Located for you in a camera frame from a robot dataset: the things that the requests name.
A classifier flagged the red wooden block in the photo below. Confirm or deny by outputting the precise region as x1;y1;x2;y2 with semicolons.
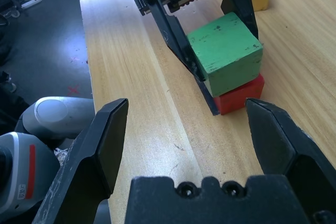
212;73;266;116

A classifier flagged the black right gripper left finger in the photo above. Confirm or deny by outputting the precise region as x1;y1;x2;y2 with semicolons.
31;98;130;224

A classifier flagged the green wooden block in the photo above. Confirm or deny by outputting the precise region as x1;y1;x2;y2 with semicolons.
186;12;264;98

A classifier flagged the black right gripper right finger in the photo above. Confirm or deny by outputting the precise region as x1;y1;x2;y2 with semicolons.
245;97;336;224

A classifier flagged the white power strip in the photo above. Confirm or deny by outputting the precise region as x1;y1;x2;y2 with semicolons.
20;0;43;10

